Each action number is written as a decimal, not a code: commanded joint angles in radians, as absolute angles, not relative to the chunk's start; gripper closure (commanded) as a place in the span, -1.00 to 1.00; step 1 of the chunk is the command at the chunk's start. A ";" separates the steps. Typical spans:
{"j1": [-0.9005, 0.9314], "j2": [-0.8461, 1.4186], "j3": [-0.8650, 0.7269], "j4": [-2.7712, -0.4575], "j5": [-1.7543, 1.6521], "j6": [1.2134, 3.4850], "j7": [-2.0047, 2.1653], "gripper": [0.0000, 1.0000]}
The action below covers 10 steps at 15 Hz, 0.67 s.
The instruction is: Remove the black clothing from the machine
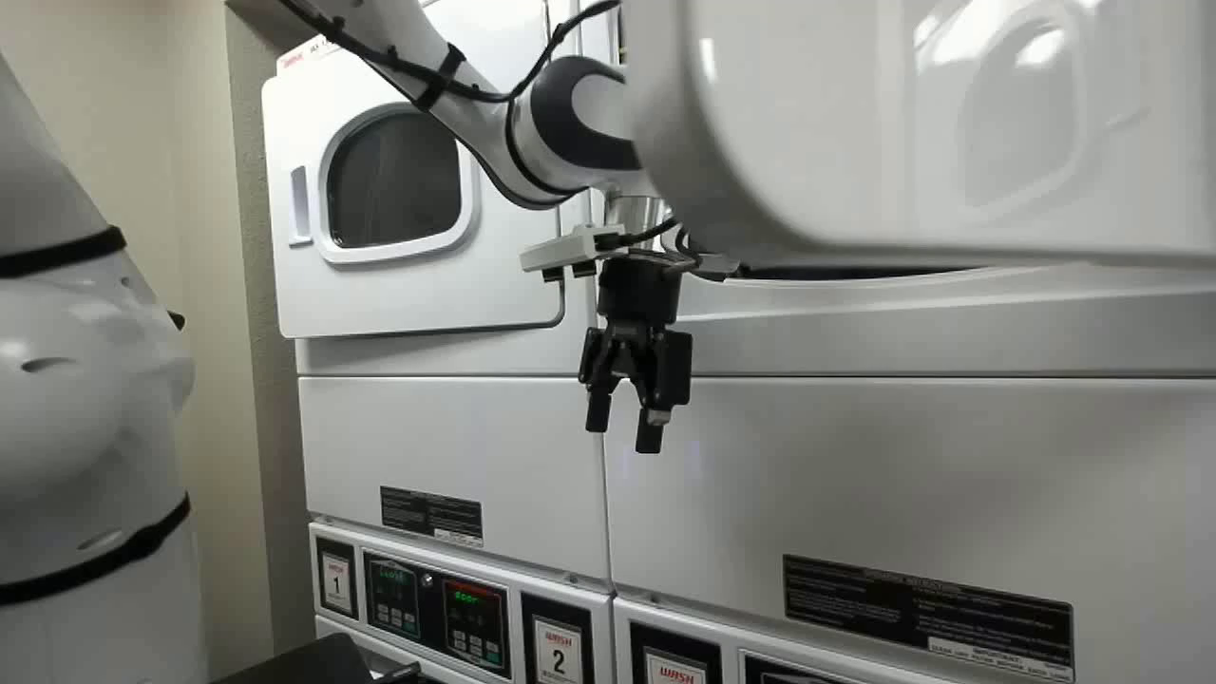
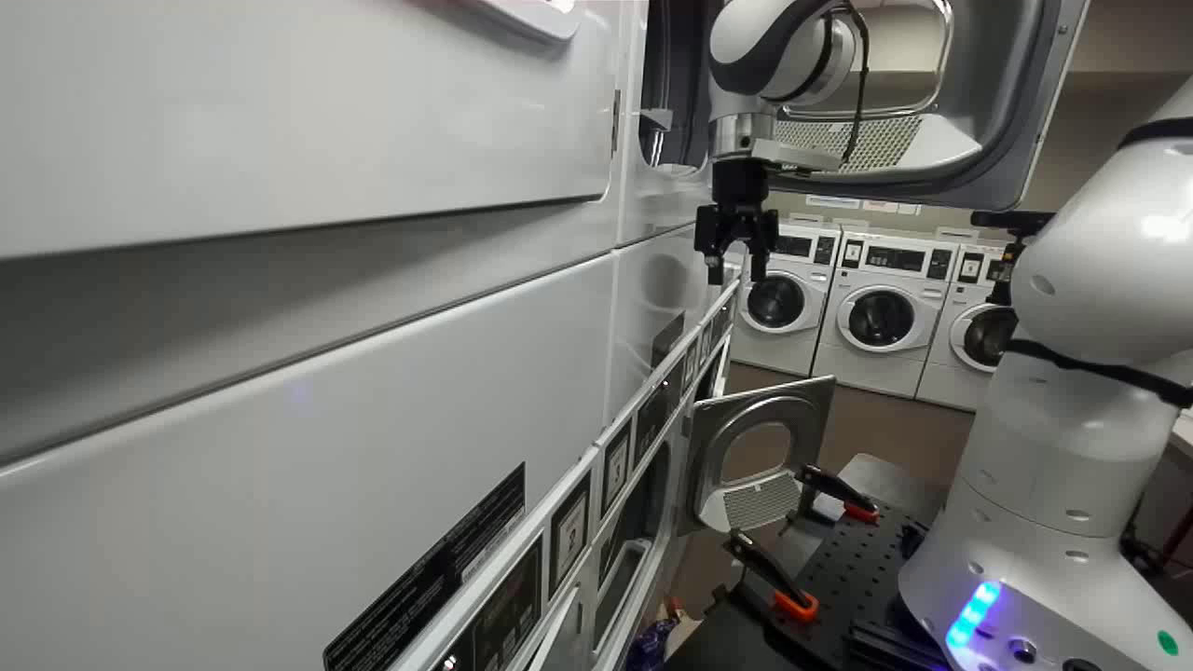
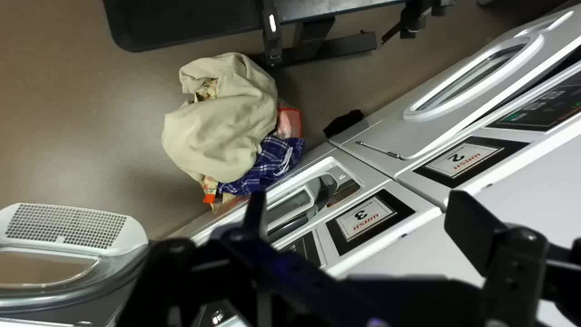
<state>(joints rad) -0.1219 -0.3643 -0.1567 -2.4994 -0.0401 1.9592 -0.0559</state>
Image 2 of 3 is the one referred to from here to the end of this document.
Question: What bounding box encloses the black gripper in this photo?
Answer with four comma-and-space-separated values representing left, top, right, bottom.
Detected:
693, 159, 779, 283

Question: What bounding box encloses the left white washing machine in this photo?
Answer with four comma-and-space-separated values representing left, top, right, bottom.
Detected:
731, 220, 838, 378

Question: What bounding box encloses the orange black clamp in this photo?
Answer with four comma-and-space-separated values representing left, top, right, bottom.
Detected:
725, 529, 822, 624
797, 465, 880, 524

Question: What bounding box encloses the open lower dryer door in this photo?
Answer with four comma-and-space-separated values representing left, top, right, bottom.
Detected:
693, 378, 836, 533

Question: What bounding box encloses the open white dryer door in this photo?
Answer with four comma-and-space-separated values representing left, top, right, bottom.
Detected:
774, 0, 1092, 209

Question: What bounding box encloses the black perforated robot cart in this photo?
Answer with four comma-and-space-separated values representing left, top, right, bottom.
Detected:
669, 454, 949, 671

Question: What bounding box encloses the middle white washing machine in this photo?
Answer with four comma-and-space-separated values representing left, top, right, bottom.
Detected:
812, 230, 960, 398

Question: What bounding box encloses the right white washing machine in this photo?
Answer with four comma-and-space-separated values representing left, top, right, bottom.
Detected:
919, 244, 1017, 409

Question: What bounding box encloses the near white stacked dryer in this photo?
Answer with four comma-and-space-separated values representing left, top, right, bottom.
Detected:
0, 0, 728, 671

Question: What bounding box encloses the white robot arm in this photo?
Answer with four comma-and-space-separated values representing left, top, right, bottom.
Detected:
696, 0, 1193, 671

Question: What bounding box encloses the white washing machine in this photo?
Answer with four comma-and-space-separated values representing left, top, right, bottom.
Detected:
919, 244, 1017, 409
731, 220, 838, 378
812, 230, 960, 398

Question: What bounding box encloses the lower orange black clamp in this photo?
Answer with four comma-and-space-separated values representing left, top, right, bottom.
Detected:
725, 529, 822, 624

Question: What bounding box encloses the upper orange black clamp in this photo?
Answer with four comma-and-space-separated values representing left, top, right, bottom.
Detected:
797, 465, 880, 524

